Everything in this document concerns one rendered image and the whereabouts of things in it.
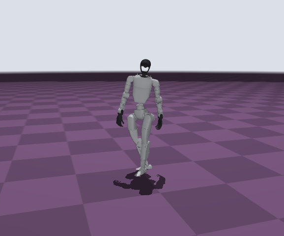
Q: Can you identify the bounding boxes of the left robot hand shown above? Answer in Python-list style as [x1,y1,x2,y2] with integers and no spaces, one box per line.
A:
[155,114,163,130]

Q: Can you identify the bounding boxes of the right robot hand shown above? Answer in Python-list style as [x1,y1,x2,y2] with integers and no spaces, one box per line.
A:
[116,110,124,127]

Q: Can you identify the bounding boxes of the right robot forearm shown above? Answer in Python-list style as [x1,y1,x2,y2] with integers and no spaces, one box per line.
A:
[118,93,127,113]

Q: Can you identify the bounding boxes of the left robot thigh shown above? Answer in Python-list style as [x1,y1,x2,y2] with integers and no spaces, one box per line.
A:
[142,112,155,146]

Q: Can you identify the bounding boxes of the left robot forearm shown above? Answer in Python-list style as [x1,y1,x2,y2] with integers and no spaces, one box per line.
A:
[156,102,163,117]

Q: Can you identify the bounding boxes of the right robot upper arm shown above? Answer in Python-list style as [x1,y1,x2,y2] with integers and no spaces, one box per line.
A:
[123,76,135,98]

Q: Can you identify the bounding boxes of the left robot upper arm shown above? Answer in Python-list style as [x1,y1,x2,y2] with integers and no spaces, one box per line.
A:
[152,79,162,103]

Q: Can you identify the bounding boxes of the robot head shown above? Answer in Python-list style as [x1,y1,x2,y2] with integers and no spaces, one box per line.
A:
[140,59,151,78]

